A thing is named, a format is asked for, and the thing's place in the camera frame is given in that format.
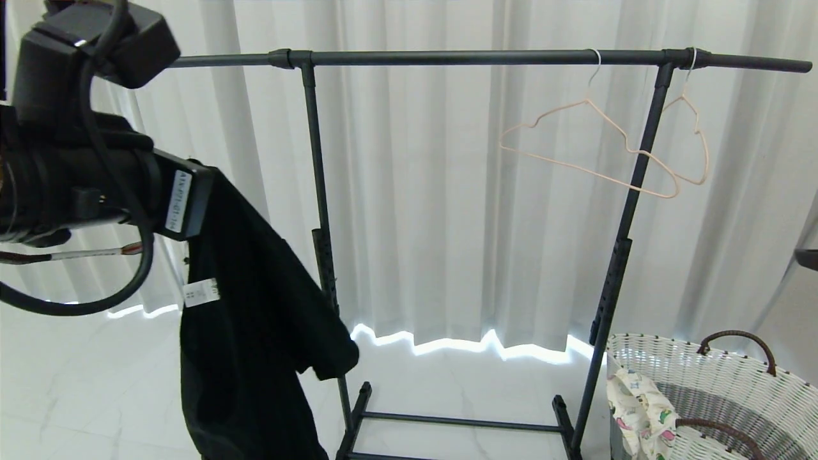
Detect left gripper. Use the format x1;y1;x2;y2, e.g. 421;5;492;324
38;131;216;242

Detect black short-sleeved shirt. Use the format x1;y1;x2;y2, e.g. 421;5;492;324
179;167;360;460

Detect pink clothes hanger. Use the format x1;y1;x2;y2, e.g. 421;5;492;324
498;50;681;199
661;48;710;187

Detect white laundry basket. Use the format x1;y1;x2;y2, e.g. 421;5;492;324
606;330;818;460

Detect black clothes rack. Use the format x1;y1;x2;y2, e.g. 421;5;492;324
167;47;814;460

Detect cream printed garment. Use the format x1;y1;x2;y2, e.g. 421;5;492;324
607;367;679;460

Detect white curtain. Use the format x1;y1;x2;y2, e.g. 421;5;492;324
0;0;818;378

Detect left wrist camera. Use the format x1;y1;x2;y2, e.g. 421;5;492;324
12;0;181;128

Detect black cable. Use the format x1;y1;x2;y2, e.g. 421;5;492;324
0;0;157;318

